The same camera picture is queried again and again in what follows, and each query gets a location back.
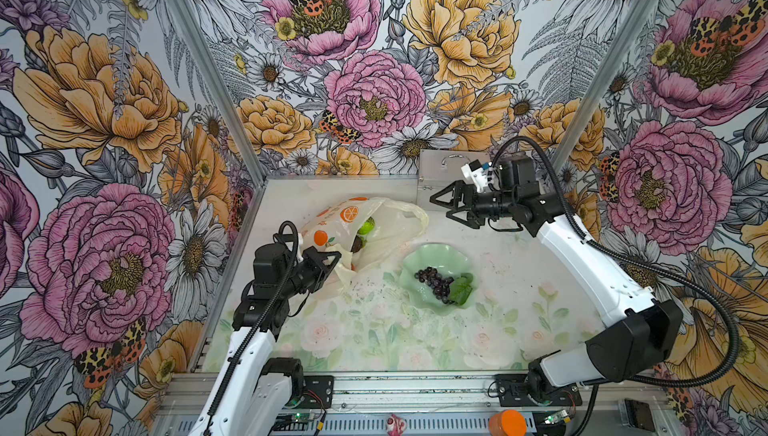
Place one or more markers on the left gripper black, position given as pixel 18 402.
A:
pixel 322 270

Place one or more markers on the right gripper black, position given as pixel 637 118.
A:
pixel 456 186

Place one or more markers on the dark purple fig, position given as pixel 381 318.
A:
pixel 358 244

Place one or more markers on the cream translucent plastic bag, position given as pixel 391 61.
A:
pixel 334 229

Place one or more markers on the green kiwi half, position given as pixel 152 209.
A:
pixel 367 227

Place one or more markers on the light green wavy plate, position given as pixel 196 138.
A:
pixel 449 261

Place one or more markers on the green leaf grape bunch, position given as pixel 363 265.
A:
pixel 449 290

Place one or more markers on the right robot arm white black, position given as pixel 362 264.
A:
pixel 640 330

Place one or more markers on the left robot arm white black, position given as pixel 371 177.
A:
pixel 253 386

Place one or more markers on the silver aluminium case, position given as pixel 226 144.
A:
pixel 439 168

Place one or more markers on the pink white small figure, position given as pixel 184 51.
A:
pixel 395 425

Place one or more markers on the orange round cap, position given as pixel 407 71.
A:
pixel 507 423

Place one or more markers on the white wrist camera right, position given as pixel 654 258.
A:
pixel 478 174

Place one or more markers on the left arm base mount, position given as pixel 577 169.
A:
pixel 318 392

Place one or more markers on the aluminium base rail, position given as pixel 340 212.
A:
pixel 431 403

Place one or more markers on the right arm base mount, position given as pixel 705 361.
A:
pixel 513 390

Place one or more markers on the black device on rail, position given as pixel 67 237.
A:
pixel 636 414

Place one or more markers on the aluminium corner post right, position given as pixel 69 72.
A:
pixel 609 66

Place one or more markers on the aluminium corner post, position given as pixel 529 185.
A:
pixel 609 66
pixel 187 27

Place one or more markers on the aluminium corner post left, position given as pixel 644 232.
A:
pixel 187 27

